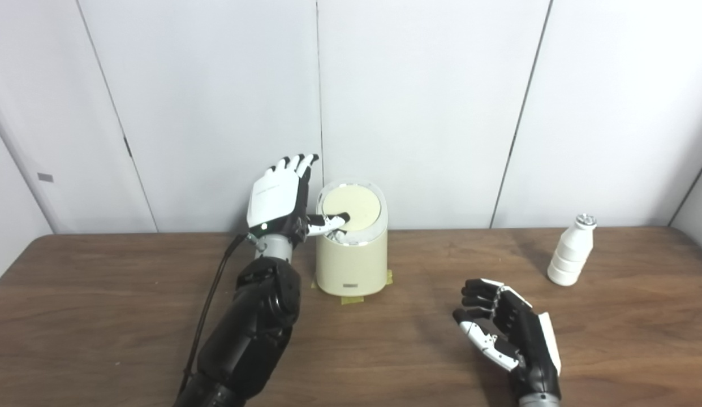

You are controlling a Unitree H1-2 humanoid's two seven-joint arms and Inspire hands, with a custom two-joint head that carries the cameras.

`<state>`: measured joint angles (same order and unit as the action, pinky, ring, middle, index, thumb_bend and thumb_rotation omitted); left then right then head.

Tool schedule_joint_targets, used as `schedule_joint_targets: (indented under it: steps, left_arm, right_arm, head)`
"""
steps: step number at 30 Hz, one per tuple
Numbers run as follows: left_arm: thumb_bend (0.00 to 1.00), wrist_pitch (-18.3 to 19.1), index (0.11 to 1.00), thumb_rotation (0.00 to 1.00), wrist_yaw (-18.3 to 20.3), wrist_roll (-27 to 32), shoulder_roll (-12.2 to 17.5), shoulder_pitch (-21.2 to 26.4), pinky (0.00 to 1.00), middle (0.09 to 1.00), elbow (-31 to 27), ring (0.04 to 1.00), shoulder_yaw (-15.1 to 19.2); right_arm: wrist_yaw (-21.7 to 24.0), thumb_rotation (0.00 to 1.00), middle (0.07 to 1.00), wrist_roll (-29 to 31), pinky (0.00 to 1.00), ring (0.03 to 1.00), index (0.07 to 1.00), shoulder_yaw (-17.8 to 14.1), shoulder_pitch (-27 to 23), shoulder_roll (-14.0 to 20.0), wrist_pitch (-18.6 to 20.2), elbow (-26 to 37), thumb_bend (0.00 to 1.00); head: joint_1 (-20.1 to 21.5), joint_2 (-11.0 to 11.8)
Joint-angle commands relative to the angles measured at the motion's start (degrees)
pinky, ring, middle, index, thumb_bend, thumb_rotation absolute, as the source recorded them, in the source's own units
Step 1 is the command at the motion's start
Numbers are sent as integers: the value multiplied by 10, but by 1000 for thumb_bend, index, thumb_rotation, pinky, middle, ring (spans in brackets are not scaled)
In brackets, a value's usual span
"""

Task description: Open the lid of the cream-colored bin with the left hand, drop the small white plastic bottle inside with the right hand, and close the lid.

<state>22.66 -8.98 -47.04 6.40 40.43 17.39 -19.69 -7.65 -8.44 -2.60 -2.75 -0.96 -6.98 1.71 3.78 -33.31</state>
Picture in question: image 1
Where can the cream-colored lidded bin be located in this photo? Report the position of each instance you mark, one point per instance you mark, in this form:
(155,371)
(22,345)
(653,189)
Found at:
(350,263)

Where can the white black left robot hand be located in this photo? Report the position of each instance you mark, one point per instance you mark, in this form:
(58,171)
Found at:
(274,195)

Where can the small white plastic bottle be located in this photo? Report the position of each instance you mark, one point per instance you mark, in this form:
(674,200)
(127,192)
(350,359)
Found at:
(570,254)

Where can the grey wall label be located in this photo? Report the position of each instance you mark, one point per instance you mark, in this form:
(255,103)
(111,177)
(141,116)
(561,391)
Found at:
(45,177)

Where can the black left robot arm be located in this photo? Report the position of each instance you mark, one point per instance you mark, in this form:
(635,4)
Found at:
(254,328)

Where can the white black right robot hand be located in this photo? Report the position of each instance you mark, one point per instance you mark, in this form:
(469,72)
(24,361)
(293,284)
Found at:
(529,345)

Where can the long yellow tape piece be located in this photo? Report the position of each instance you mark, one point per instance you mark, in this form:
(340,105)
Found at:
(352,299)

